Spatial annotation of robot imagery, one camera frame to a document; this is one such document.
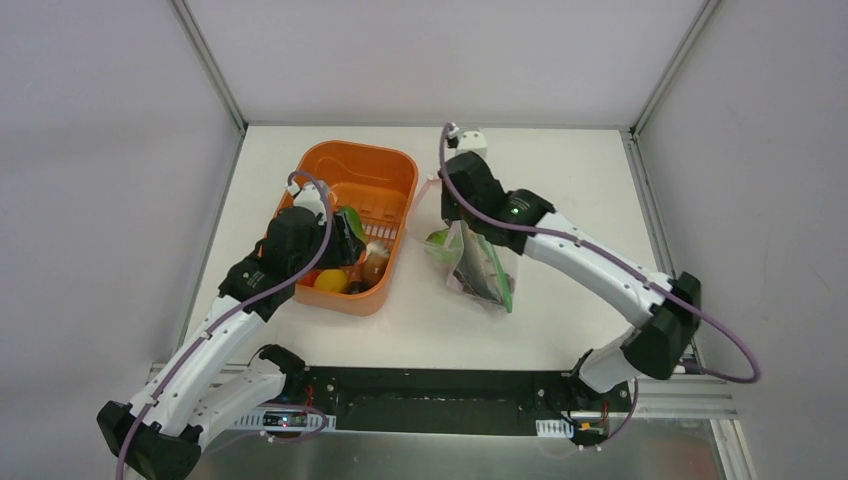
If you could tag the orange plastic basket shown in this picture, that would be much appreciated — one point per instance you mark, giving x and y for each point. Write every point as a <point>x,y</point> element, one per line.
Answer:
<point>378,183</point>

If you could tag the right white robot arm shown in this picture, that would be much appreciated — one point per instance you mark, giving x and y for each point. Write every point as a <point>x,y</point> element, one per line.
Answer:
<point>653,303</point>

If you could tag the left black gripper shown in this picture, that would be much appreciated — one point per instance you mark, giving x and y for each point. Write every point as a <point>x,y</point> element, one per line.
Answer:
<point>346,240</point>

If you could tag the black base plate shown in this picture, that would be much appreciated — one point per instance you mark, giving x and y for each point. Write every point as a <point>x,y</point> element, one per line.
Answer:
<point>456,402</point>

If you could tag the grey toy fish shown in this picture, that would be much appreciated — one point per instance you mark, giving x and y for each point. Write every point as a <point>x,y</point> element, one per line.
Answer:
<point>469,271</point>

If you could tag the clear zip top bag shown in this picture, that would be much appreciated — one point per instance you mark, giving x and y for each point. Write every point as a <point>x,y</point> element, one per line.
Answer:
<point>424,217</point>

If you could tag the yellow lemon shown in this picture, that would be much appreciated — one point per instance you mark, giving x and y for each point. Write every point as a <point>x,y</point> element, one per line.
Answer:
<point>331,280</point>

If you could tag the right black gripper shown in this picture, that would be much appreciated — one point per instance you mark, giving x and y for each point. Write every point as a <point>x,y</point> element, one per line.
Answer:
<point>454,211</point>

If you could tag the brown chestnut ball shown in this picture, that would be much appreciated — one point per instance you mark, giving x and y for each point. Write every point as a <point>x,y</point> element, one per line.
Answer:
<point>374,268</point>

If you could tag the white mushroom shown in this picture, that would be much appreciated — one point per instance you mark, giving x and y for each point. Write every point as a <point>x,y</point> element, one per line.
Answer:
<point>378,248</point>

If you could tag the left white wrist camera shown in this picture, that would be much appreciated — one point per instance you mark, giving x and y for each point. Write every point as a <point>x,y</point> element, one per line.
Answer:
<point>313,196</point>

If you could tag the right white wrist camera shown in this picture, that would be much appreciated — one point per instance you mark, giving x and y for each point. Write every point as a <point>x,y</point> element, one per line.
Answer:
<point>466,140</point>

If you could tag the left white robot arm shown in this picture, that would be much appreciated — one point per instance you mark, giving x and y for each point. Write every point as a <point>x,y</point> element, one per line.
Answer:
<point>161,432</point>

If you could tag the dark avocado fruit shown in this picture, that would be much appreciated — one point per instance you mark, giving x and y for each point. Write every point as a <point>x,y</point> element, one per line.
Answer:
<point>356,287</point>

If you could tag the green lime fruit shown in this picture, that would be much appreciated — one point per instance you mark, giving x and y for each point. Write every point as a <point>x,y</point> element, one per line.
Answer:
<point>439,238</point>

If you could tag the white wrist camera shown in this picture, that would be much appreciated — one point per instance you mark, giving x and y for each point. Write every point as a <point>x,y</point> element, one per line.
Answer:
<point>313,196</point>
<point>466,140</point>

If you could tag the small orange tangerine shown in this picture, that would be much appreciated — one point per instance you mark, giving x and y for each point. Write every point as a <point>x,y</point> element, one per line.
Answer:
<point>353,220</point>

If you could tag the red tomato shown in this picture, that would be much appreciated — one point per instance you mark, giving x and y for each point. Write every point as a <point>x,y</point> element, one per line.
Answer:
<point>309,279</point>

